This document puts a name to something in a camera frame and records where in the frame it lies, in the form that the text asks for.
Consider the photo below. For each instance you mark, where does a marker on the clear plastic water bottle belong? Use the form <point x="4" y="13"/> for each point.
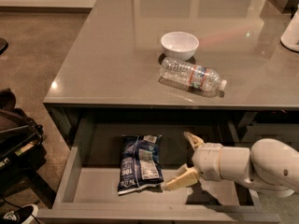
<point x="191" y="75"/>

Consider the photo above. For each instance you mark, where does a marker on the dark round object left edge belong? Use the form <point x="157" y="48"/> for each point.
<point x="3" y="45"/>

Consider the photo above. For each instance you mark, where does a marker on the white bowl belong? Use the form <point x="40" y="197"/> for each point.
<point x="179" y="45"/>

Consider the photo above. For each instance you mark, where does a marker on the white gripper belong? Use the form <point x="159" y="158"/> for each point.
<point x="207" y="160"/>

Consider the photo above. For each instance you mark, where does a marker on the open grey top drawer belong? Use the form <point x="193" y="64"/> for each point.
<point x="88" y="190"/>

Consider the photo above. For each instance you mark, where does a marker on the black bag on stand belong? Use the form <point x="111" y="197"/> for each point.
<point x="18" y="132"/>

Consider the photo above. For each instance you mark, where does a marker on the closed lower grey drawers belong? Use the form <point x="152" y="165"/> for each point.
<point x="286" y="133"/>

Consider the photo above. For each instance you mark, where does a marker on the blue chip bag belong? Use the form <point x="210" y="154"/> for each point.
<point x="140" y="167"/>

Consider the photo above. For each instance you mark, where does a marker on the black and white sneaker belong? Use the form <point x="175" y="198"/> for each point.
<point x="24" y="215"/>

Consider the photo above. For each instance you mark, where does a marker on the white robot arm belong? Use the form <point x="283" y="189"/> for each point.
<point x="269" y="166"/>

